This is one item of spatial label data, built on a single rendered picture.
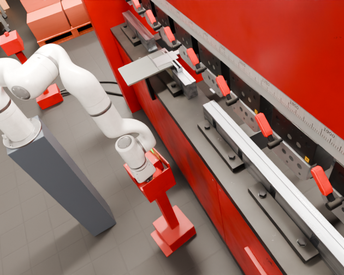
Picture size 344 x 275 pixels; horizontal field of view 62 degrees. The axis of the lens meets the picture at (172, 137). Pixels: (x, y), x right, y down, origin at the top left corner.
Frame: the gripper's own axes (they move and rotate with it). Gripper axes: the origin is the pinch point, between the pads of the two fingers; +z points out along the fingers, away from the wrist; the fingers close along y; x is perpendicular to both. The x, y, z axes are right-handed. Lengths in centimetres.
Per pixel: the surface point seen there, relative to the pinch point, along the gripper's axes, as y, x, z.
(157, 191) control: 0.5, 5.0, 3.8
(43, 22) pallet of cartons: -31, -343, 43
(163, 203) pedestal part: 1.1, -2.0, 29.1
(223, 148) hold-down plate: -31.3, 20.1, -13.0
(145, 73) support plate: -33, -39, -22
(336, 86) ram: -31, 60, -73
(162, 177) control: -5.1, 4.9, -2.9
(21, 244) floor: 100, -75, 67
